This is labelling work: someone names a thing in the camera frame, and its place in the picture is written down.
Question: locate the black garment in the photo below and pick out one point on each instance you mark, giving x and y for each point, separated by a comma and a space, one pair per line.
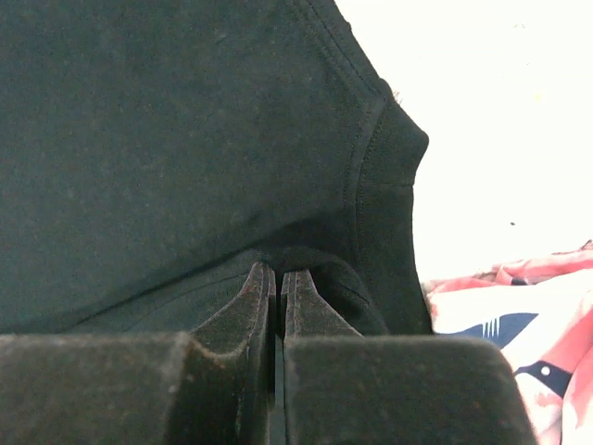
153, 151

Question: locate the pink patterned garment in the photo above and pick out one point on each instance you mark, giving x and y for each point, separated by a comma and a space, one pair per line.
538, 312

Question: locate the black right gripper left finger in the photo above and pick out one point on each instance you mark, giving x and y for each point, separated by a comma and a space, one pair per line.
212, 385

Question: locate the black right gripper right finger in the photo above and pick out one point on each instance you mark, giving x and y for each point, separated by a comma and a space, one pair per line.
341, 387

